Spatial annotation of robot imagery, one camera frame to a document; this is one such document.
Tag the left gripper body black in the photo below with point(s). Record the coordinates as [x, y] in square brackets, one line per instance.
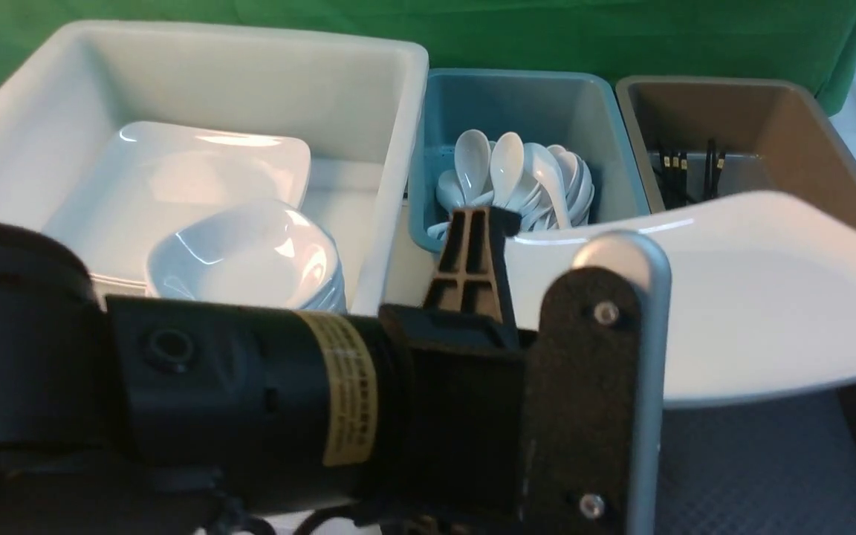
[462, 460]

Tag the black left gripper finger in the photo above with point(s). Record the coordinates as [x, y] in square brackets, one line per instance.
[471, 274]

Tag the large white square plate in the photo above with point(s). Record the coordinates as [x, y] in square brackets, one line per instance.
[763, 300]

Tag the pile of white spoons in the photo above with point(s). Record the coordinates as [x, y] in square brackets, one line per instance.
[550, 187]

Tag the teal plastic bin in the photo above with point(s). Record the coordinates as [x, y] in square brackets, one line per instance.
[575, 110]

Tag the stack of white bowls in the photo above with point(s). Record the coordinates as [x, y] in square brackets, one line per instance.
[260, 254]

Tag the large white plastic tub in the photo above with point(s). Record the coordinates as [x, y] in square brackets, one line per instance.
[356, 101]

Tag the black chopsticks in bin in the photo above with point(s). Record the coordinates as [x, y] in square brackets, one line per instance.
[672, 172]

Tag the brown plastic bin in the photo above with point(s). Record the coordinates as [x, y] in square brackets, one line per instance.
[774, 134]

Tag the stack of white square plates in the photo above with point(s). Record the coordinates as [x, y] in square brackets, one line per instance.
[152, 179]

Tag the black serving tray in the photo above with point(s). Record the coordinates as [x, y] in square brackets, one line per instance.
[779, 467]

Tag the green backdrop cloth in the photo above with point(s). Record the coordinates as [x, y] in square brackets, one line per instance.
[810, 43]

